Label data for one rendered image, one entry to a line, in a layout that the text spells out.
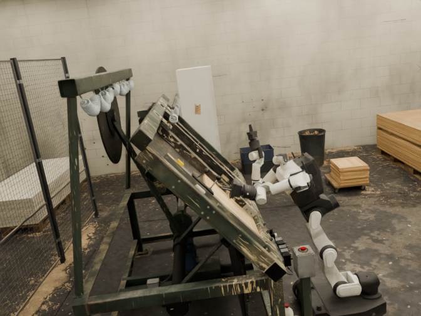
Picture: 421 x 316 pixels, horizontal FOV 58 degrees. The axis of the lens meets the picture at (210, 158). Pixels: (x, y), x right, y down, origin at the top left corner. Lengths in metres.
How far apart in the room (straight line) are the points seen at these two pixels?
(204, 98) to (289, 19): 2.54
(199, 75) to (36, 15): 3.68
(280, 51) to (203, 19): 1.63
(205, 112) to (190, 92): 0.43
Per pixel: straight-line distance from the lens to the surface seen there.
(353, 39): 8.38
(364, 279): 3.50
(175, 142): 3.00
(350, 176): 6.04
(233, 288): 2.66
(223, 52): 7.92
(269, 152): 7.19
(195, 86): 6.55
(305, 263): 2.65
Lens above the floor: 2.24
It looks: 15 degrees down
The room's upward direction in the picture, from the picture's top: 7 degrees counter-clockwise
